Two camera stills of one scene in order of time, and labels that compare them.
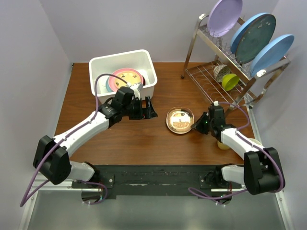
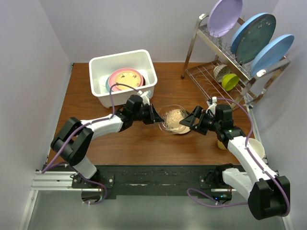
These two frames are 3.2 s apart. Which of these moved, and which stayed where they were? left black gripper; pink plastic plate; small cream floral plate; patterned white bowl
Moved: left black gripper
Stayed: small cream floral plate; pink plastic plate; patterned white bowl
